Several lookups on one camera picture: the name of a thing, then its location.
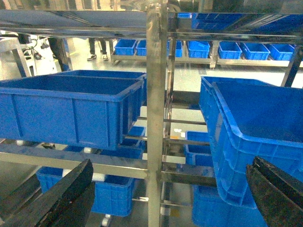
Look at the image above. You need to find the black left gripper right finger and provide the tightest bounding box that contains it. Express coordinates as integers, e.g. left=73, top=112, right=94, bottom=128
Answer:
left=246, top=156, right=303, bottom=227

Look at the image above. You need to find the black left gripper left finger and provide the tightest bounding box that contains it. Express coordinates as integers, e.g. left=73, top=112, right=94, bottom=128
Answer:
left=1, top=159, right=95, bottom=227

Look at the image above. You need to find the blue crate lower left shelf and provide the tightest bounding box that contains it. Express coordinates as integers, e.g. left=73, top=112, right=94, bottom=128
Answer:
left=36, top=166, right=138, bottom=217

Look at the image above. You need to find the blue crate shelf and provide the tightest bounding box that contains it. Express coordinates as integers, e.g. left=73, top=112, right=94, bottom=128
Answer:
left=36, top=166, right=138, bottom=217
left=0, top=74, right=144, bottom=150
left=199, top=76, right=303, bottom=209
left=184, top=144, right=266, bottom=227

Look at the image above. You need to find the blue crate lower right shelf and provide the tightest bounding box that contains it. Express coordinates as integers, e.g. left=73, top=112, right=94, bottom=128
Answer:
left=184, top=144, right=266, bottom=227

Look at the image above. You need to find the blue crate upper right shelf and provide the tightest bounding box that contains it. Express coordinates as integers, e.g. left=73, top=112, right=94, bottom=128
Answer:
left=199, top=76, right=303, bottom=209

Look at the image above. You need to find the blue crate upper left shelf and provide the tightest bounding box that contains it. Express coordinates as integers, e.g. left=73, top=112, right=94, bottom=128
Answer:
left=0, top=74, right=144, bottom=150

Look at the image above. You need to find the steel flow rack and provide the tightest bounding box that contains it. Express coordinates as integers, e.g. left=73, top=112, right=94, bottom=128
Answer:
left=0, top=0, right=303, bottom=227

